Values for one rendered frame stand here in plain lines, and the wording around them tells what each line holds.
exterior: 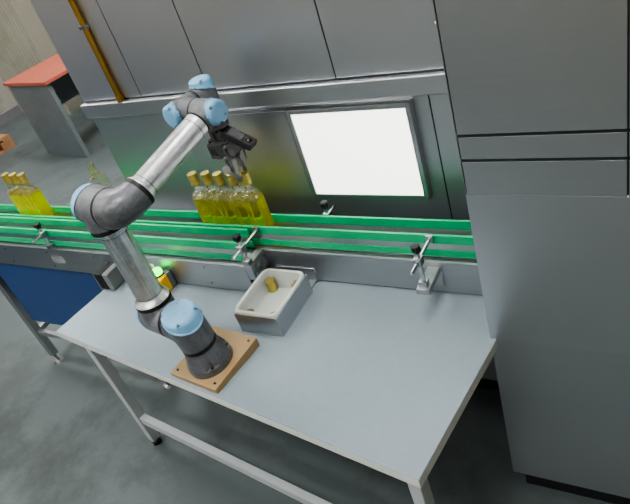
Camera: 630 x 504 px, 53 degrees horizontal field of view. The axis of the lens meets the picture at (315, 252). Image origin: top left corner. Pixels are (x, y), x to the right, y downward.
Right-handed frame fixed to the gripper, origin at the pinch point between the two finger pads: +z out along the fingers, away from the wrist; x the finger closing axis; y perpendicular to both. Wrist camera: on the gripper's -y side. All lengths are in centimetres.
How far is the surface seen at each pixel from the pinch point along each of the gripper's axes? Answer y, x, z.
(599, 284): -112, 24, 17
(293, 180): -10.0, -12.1, 10.1
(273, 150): -6.2, -12.1, -2.1
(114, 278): 67, 20, 35
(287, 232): -12.3, 4.1, 20.7
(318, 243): -23.3, 4.3, 24.8
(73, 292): 115, 12, 56
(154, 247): 45, 13, 24
